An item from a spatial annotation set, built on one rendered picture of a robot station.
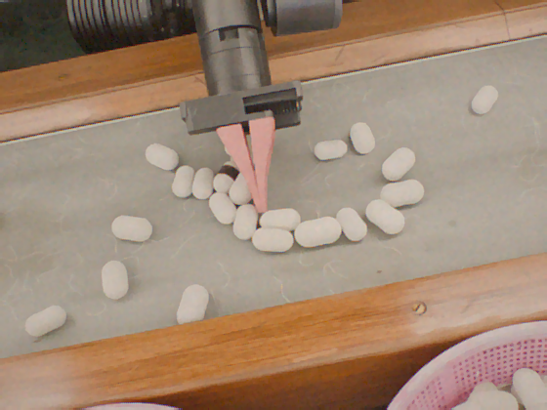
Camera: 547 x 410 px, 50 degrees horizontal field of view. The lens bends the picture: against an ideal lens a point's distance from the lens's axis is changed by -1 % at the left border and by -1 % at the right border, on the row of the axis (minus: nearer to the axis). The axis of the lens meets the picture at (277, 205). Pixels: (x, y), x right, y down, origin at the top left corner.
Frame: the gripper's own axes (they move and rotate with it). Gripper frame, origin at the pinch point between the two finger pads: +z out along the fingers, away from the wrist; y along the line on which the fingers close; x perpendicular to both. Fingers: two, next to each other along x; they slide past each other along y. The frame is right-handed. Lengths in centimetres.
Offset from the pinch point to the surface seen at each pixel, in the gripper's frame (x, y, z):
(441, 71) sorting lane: 12.3, 21.4, -11.1
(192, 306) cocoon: -6.3, -6.2, 7.1
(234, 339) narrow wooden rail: -9.2, -3.2, 9.6
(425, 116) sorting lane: 7.7, 17.4, -6.0
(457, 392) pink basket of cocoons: -10.7, 11.1, 15.5
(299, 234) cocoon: -2.7, 2.7, 3.3
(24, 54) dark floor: 179, -89, -86
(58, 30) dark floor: 189, -77, -97
